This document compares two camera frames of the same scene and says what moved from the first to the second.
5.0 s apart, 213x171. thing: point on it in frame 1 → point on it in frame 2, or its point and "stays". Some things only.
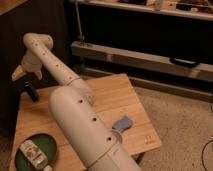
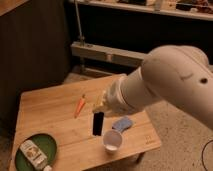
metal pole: [78, 17] stays
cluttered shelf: [191, 9] stays
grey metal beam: [141, 59] stays
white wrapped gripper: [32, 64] → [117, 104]
